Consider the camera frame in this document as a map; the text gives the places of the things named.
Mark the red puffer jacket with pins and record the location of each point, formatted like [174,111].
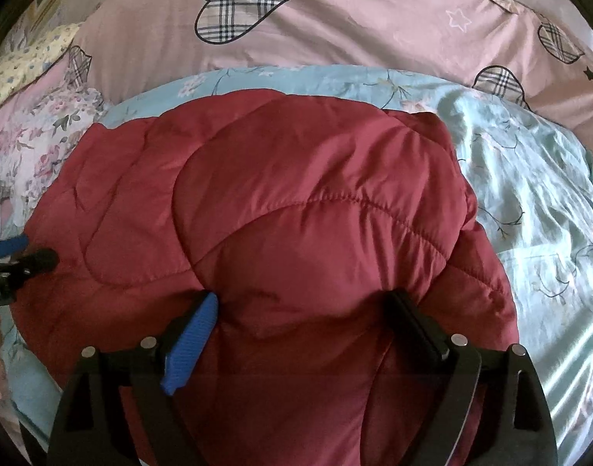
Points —
[287,213]

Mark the yellow floral pillow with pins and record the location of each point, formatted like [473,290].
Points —
[29,63]

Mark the pink floral pillow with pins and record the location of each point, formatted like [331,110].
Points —
[39,145]

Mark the light blue floral bedsheet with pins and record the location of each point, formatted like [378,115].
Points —
[534,194]

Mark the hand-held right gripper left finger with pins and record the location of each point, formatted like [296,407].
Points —
[192,344]

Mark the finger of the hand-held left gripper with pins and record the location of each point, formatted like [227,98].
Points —
[8,246]
[39,259]

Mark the pink quilt with plaid hearts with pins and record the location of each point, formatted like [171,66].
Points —
[350,24]

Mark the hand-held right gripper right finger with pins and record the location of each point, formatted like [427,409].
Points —
[418,327]

